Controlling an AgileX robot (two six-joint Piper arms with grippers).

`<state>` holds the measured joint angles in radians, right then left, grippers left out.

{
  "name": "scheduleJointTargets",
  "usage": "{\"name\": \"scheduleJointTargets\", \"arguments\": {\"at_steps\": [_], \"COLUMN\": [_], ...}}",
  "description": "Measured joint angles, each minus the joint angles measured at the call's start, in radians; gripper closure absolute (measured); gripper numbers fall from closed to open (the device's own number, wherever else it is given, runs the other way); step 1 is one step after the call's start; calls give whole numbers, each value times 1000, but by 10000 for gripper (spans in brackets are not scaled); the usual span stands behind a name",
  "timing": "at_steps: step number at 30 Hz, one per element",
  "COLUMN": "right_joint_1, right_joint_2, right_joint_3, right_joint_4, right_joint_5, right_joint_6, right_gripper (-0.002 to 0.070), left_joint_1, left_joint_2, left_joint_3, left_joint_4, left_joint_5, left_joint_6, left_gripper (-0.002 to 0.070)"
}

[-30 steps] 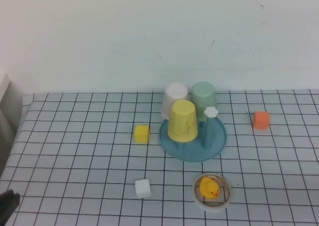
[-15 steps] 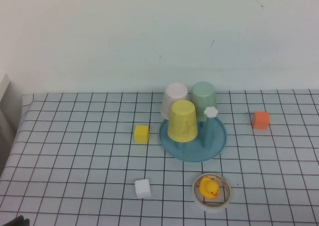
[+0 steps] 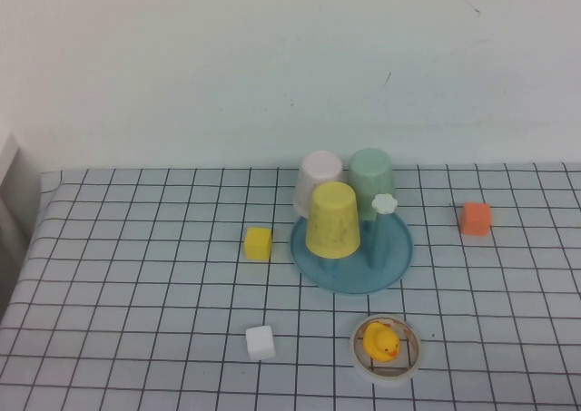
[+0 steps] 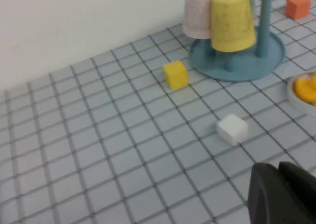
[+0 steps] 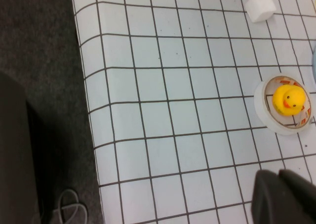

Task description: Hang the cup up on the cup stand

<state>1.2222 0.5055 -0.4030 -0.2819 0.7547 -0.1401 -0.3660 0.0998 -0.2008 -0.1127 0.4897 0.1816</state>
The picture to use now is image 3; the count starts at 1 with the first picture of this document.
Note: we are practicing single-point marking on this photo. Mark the green plastic cup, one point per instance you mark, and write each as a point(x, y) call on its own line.
point(370, 170)

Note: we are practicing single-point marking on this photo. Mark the yellow cube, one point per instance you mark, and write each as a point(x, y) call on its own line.
point(257, 244)

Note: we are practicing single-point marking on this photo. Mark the yellow plastic cup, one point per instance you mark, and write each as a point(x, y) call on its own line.
point(333, 220)

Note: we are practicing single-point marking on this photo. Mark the pink plastic cup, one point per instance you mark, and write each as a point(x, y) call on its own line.
point(318, 170)

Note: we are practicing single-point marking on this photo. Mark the orange cube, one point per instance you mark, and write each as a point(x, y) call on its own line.
point(475, 218)

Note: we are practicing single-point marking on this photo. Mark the blue cup stand with pegs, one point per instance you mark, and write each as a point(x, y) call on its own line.
point(395, 257)

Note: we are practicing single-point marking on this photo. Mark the yellow rubber duck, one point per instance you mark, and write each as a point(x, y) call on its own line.
point(380, 342)

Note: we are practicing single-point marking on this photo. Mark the white cube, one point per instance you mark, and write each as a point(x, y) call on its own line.
point(260, 344)

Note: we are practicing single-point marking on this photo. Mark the white tape roll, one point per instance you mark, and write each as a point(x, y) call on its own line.
point(386, 378)

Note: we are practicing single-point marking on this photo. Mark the white grid-pattern tablecloth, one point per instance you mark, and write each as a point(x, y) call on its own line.
point(136, 293)

